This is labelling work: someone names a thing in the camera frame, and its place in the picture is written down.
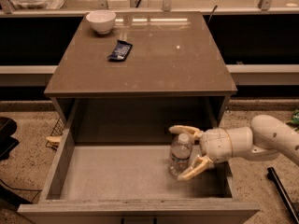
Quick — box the black object at left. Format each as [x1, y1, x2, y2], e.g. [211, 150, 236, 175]
[0, 117, 19, 161]

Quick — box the clear plastic water bottle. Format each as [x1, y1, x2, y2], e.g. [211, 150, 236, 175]
[168, 133, 192, 176]

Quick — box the open grey top drawer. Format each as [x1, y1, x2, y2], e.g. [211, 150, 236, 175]
[17, 100, 260, 224]

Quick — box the dark blue snack bar wrapper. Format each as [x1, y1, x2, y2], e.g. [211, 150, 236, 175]
[107, 40, 133, 62]

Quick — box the wire basket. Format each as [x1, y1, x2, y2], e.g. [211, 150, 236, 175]
[46, 119, 64, 150]

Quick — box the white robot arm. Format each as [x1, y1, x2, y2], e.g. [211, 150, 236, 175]
[169, 115, 299, 181]

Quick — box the black cable on floor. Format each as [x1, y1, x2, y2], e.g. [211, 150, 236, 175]
[0, 179, 43, 203]

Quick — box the white ceramic bowl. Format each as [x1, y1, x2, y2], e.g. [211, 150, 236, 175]
[86, 10, 116, 35]

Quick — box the black bar on floor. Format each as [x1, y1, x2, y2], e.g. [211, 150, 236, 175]
[267, 167, 299, 224]

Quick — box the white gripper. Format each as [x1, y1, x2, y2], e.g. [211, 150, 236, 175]
[169, 125, 233, 181]

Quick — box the green snack bag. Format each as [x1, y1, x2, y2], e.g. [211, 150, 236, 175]
[289, 109, 299, 125]

